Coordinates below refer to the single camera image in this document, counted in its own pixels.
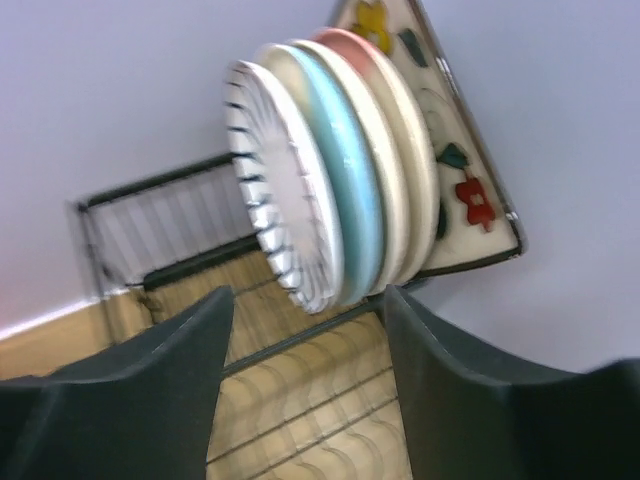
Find pink round plate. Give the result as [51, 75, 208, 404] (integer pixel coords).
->
[313, 28, 440, 284]

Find cream round plate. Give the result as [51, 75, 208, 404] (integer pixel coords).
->
[292, 39, 409, 294]

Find blue striped round plate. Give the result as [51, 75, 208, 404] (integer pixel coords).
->
[224, 61, 344, 314]

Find light blue round plate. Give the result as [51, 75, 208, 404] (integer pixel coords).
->
[257, 43, 384, 305]

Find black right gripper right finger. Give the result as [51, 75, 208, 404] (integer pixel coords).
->
[384, 286, 639, 479]

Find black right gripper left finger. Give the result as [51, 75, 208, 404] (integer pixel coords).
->
[1, 286, 234, 479]

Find black wire dish rack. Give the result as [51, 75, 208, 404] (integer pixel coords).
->
[72, 154, 411, 479]

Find flower pattern square plate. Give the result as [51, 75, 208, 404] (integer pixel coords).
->
[329, 1, 526, 276]

